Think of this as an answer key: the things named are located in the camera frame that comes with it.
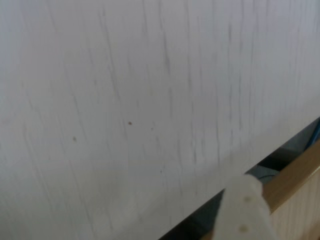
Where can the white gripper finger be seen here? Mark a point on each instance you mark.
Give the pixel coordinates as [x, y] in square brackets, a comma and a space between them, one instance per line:
[241, 212]

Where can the light wooden furniture panel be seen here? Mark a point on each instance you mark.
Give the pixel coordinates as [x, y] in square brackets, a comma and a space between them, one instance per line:
[300, 200]

